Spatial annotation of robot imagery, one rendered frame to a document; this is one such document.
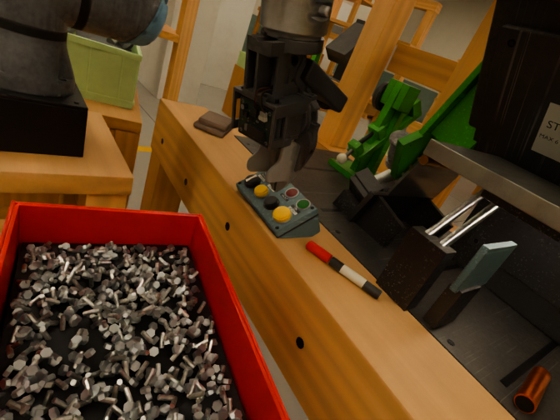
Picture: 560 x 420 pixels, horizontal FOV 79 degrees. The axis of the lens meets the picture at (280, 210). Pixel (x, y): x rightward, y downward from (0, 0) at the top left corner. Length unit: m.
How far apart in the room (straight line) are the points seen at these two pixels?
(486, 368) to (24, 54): 0.80
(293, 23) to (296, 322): 0.37
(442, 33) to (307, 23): 11.94
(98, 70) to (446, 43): 11.42
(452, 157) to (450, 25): 11.91
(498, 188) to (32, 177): 0.64
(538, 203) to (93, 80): 1.13
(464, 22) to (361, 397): 11.90
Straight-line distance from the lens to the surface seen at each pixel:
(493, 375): 0.56
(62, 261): 0.44
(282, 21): 0.38
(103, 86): 1.22
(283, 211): 0.53
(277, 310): 0.53
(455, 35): 12.13
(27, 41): 0.70
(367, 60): 1.26
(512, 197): 0.39
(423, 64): 1.24
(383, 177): 0.73
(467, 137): 0.62
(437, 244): 0.50
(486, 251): 0.49
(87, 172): 0.68
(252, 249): 0.57
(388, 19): 1.27
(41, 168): 0.68
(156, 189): 1.06
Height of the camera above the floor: 1.17
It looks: 26 degrees down
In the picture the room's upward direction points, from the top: 23 degrees clockwise
